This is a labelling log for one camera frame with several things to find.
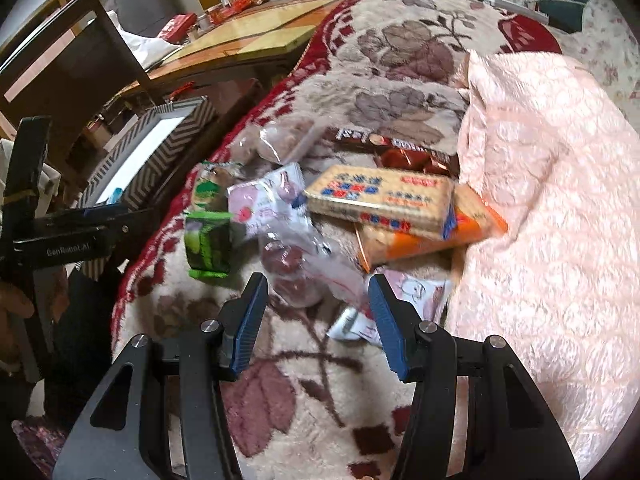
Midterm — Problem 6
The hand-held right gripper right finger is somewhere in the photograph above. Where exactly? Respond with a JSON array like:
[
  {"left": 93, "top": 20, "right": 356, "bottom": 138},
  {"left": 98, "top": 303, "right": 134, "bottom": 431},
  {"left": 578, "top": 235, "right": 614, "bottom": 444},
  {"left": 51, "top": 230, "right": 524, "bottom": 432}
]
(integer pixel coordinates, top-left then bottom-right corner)
[{"left": 367, "top": 274, "right": 583, "bottom": 480}]

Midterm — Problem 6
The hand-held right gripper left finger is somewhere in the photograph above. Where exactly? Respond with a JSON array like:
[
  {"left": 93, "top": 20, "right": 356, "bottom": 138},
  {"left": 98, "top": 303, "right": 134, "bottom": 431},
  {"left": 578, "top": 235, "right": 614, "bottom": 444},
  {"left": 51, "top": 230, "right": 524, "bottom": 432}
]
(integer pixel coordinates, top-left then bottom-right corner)
[{"left": 52, "top": 272, "right": 269, "bottom": 480}]

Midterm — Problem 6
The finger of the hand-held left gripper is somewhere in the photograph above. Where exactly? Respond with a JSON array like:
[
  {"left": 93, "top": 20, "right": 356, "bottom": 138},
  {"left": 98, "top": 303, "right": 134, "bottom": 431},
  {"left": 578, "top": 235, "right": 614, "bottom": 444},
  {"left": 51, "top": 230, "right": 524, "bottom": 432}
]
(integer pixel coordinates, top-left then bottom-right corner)
[
  {"left": 37, "top": 202, "right": 131, "bottom": 231},
  {"left": 106, "top": 207, "right": 159, "bottom": 262}
]

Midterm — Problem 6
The striped cardboard box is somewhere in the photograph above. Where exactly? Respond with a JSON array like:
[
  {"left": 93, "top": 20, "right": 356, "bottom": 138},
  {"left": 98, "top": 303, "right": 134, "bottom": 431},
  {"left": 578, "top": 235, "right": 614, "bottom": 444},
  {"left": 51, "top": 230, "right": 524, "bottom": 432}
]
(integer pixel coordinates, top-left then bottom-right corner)
[{"left": 77, "top": 96, "right": 219, "bottom": 221}]

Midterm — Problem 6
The pink white snack packet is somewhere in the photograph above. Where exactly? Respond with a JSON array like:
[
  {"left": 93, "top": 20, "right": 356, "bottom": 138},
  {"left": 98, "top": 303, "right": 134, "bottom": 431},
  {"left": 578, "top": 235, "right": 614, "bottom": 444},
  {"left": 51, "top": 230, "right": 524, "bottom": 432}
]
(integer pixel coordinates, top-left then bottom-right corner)
[{"left": 227, "top": 162, "right": 311, "bottom": 238}]

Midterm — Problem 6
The blue-edged cracker packet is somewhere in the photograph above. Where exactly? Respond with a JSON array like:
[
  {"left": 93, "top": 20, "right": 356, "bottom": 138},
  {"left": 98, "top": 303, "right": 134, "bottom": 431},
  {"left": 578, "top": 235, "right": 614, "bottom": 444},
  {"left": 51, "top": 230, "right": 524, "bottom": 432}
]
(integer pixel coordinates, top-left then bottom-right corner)
[{"left": 303, "top": 164, "right": 458, "bottom": 241}]

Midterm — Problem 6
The clear bag of brown snacks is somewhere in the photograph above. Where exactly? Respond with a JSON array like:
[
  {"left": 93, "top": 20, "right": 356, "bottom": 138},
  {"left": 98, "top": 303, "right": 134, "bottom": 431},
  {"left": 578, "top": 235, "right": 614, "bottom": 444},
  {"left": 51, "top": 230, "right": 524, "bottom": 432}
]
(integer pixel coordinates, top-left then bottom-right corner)
[{"left": 235, "top": 120, "right": 331, "bottom": 166}]

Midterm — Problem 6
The person's left hand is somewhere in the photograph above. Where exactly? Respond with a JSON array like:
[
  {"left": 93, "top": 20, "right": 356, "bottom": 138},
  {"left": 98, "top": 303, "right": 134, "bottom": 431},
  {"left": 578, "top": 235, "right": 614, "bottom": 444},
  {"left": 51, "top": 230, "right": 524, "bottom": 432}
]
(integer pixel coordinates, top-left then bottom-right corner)
[{"left": 0, "top": 282, "right": 34, "bottom": 318}]

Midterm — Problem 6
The white cartoon snack packet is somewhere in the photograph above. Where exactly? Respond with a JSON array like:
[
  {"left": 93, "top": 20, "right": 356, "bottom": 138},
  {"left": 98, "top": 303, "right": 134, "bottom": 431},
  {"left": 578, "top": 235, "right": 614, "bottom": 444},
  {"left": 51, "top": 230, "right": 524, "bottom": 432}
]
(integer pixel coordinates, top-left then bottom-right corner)
[{"left": 327, "top": 269, "right": 453, "bottom": 347}]

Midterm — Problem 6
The white cloth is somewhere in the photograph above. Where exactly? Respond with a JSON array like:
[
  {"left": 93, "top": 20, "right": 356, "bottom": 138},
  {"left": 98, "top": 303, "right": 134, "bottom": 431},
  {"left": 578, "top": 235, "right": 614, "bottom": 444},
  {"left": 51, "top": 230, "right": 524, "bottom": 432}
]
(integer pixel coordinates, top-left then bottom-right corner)
[{"left": 0, "top": 140, "right": 62, "bottom": 211}]

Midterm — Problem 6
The clear bag of red dates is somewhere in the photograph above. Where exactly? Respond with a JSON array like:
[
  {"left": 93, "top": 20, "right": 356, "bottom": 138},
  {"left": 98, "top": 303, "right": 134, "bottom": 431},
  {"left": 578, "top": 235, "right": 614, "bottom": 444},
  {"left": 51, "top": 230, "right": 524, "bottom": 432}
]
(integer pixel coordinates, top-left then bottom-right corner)
[{"left": 257, "top": 220, "right": 368, "bottom": 308}]

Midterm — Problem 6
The orange cracker packet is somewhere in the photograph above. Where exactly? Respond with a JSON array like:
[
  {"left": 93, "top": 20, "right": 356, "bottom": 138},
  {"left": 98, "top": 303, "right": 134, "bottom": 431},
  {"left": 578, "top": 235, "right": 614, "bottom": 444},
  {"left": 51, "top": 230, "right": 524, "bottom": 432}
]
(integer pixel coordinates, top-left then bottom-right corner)
[{"left": 352, "top": 185, "right": 508, "bottom": 273}]

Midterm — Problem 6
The green brown snack packet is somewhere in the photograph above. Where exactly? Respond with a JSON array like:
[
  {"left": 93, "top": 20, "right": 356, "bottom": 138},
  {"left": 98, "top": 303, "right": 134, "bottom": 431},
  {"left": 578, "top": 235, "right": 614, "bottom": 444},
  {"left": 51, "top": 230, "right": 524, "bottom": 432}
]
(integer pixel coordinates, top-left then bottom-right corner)
[{"left": 192, "top": 161, "right": 246, "bottom": 213}]

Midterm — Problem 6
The dark wooden chair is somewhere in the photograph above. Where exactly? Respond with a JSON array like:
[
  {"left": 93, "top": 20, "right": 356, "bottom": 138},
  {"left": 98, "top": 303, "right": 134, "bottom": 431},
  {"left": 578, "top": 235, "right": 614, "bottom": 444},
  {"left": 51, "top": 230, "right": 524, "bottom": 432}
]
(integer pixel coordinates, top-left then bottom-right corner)
[{"left": 0, "top": 0, "right": 153, "bottom": 161}]

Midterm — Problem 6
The white plastic bag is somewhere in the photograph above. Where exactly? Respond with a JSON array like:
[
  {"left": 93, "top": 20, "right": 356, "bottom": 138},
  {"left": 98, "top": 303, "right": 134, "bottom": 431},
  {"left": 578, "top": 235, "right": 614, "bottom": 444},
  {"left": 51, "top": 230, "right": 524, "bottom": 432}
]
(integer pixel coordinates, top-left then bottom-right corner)
[{"left": 117, "top": 25, "right": 181, "bottom": 66}]

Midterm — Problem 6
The pink quilt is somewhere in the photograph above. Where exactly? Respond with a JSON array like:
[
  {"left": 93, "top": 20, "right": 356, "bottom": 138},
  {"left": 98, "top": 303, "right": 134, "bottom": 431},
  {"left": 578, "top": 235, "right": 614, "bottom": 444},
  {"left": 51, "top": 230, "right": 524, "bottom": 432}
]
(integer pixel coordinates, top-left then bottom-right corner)
[{"left": 450, "top": 50, "right": 640, "bottom": 480}]

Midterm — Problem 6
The red gift box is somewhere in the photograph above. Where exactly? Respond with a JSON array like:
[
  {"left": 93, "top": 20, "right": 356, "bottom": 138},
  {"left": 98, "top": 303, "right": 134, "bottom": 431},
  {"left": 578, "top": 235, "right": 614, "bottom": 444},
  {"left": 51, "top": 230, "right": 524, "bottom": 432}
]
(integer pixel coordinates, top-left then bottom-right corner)
[{"left": 160, "top": 14, "right": 197, "bottom": 41}]

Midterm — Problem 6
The purple patterned cloth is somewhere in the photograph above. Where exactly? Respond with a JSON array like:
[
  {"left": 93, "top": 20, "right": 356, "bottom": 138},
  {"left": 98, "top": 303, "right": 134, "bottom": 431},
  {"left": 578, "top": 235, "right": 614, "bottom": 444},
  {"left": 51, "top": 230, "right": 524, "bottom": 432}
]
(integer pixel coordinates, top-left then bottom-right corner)
[{"left": 12, "top": 417, "right": 66, "bottom": 477}]

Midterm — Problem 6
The glossy wooden table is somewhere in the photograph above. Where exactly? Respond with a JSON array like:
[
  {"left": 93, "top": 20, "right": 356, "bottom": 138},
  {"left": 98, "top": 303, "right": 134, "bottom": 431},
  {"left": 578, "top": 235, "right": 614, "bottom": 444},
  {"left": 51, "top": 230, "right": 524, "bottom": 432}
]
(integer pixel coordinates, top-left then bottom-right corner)
[{"left": 122, "top": 0, "right": 361, "bottom": 103}]

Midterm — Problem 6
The floral plush blanket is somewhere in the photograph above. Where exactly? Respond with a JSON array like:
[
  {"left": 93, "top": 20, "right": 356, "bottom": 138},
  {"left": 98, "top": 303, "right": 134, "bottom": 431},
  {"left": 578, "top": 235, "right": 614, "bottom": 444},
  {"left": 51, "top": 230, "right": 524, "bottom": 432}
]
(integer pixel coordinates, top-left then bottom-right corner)
[{"left": 112, "top": 0, "right": 566, "bottom": 480}]

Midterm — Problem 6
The white power strip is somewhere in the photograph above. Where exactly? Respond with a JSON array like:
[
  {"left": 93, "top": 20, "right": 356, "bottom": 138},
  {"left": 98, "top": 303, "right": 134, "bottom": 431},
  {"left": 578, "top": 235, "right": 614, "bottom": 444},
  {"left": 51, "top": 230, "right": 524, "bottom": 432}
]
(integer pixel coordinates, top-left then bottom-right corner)
[{"left": 482, "top": 0, "right": 538, "bottom": 11}]

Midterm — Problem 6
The floral bed sheet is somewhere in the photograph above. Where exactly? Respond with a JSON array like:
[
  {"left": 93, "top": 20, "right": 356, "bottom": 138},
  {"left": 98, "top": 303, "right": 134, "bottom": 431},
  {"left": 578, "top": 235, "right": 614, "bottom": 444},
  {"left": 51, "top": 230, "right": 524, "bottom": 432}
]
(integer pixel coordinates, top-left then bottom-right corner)
[{"left": 550, "top": 0, "right": 640, "bottom": 116}]

